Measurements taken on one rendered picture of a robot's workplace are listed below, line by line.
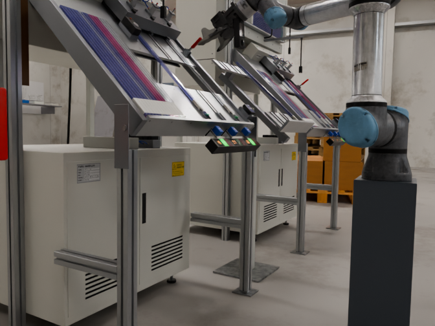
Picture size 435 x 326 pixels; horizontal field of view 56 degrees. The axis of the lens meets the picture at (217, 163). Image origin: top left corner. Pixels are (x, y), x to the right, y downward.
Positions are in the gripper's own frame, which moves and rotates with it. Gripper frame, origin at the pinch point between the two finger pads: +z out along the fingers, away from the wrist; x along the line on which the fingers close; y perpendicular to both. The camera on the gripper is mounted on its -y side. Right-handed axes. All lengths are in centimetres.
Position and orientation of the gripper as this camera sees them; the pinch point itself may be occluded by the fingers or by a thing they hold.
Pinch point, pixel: (208, 50)
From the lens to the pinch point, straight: 174.1
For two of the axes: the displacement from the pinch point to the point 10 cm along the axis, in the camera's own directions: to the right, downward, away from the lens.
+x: -5.1, 0.6, -8.6
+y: -4.8, -8.4, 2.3
